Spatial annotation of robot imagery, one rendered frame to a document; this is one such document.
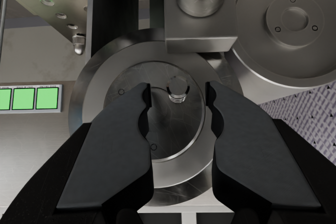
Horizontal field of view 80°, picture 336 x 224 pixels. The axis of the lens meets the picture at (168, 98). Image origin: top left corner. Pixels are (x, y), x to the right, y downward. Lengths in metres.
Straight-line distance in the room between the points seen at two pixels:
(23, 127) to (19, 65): 2.16
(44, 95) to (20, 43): 2.27
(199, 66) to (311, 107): 0.17
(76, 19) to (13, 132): 0.32
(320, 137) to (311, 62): 0.10
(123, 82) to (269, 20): 0.13
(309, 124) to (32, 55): 2.61
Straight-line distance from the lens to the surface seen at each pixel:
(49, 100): 0.58
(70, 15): 0.49
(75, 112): 0.19
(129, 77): 0.15
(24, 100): 0.61
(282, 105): 0.35
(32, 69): 2.64
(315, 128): 0.29
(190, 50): 0.16
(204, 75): 0.16
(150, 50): 0.17
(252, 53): 0.19
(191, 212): 0.53
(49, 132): 0.58
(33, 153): 0.60
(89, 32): 0.21
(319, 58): 0.21
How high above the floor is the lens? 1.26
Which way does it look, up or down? 8 degrees down
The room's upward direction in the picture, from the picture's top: 179 degrees clockwise
